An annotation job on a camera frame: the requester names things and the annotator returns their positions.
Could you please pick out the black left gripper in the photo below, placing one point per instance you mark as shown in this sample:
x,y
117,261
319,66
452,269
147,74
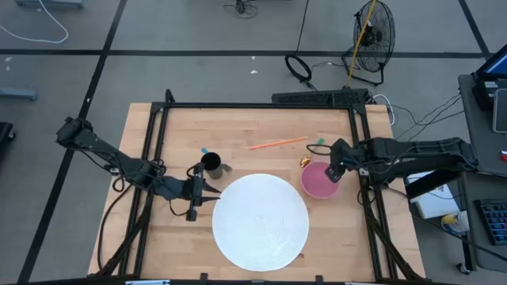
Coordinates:
x,y
196,190

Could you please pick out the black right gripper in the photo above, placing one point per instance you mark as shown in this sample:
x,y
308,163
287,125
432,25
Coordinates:
x,y
341,154

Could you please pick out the pink round bowl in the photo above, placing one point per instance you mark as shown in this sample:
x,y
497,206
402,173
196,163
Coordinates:
x,y
317,187

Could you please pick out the black cup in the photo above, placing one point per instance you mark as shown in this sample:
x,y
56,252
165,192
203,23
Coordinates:
x,y
212,161

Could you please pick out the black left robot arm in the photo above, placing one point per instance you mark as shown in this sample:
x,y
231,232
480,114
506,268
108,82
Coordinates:
x,y
99,146

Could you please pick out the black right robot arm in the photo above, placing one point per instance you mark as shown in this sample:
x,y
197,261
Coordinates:
x,y
416,154

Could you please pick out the large white round plate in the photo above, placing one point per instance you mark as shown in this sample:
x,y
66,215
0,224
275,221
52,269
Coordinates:
x,y
257,225

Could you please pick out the orange straw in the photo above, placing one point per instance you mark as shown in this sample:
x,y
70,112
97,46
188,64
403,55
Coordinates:
x,y
277,143

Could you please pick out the black perforated box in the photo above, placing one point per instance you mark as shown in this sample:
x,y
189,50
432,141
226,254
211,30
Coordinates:
x,y
317,97

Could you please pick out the black desk crossbar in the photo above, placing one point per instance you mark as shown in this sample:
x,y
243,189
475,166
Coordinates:
x,y
431,184

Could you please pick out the white box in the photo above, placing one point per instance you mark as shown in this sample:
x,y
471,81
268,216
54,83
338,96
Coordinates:
x,y
433,204

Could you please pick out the wipes canister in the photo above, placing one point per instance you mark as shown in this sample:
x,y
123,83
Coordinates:
x,y
455,222

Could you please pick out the black floor fan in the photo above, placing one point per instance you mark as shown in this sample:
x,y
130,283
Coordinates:
x,y
373,37

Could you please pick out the grey desk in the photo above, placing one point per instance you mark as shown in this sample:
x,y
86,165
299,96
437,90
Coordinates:
x,y
487,158

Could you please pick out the black desk caster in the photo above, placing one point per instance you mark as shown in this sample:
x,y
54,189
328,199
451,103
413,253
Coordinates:
x,y
463,268

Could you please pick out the black keyboard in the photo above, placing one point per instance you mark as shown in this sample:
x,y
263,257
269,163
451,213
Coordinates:
x,y
495,221

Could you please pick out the black desk device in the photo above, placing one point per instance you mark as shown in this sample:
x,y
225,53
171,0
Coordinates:
x,y
484,93

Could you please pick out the grey tablet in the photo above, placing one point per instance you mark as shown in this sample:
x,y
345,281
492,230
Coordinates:
x,y
501,111

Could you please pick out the monitor with blue screen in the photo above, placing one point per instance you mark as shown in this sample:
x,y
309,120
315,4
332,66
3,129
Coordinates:
x,y
495,66

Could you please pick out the grey floor foot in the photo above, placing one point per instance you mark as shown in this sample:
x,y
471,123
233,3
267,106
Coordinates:
x,y
17,93

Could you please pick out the grey equipment base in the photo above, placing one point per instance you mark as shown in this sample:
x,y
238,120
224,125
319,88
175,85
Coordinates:
x,y
47,3

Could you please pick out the black metal table frame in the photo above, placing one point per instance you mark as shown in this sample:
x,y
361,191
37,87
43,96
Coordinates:
x,y
257,105

